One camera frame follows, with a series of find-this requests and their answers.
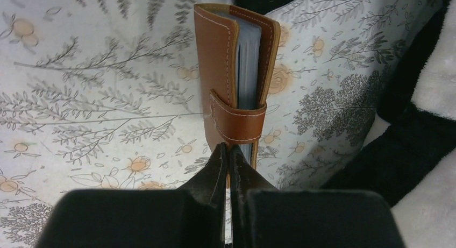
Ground checkered black white pillow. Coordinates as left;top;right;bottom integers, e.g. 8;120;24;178
323;0;455;247

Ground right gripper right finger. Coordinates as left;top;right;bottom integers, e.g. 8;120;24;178
229;145;405;248

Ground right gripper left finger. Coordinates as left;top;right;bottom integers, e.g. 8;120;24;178
36;144;227;247

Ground floral table cloth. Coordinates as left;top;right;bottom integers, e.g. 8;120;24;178
1;0;442;247

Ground brown leather card holder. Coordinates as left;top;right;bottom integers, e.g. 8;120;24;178
194;3;281;168

